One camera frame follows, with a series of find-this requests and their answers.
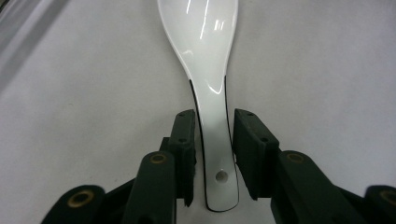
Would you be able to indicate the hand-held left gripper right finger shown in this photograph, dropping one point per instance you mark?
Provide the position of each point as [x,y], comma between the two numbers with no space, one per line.
[295,186]

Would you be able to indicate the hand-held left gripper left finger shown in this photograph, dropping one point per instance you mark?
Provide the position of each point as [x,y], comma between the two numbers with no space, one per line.
[155,186]

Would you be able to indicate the white ceramic spoon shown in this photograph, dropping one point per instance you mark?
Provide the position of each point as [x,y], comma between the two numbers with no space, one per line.
[202,46]

